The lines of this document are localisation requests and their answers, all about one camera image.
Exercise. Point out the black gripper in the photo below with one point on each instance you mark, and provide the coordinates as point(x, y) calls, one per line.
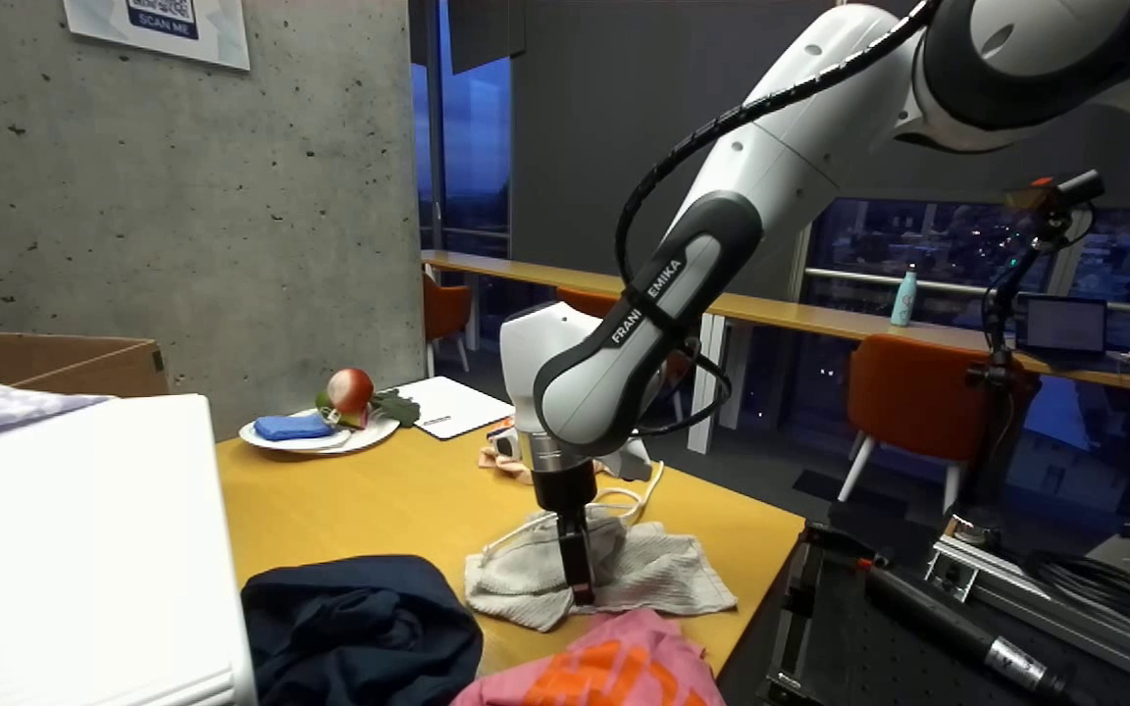
point(565, 496)

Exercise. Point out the white grey shirt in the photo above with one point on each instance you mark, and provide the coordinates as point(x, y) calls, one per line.
point(638, 568)

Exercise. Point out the pink shirt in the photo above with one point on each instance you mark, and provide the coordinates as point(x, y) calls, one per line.
point(620, 662)

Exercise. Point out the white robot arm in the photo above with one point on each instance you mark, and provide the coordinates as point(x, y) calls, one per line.
point(964, 78)

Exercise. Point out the navy blue shirt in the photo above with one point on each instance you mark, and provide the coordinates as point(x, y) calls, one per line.
point(357, 635)

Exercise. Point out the white paper sheet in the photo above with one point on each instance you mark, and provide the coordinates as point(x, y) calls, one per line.
point(453, 410)

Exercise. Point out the white plate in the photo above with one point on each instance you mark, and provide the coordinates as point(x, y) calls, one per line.
point(342, 441)

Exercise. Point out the orange chair left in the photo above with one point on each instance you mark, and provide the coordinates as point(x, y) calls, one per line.
point(446, 316)

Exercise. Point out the orange chair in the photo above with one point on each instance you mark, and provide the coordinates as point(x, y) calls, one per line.
point(914, 399)
point(446, 316)

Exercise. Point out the red apple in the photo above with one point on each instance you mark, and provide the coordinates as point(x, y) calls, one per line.
point(351, 392)

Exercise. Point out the blue sponge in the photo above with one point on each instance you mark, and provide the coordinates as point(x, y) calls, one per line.
point(279, 431)

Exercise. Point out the orange chair right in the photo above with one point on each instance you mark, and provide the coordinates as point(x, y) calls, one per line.
point(914, 399)

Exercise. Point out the white microwave box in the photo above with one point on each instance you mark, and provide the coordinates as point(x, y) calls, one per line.
point(117, 562)

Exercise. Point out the long wooden counter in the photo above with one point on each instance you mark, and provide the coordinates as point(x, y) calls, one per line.
point(764, 311)

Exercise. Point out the brown cardboard box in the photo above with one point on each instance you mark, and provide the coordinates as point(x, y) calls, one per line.
point(64, 364)

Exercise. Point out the wall poster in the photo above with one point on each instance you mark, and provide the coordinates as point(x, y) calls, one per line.
point(186, 28)

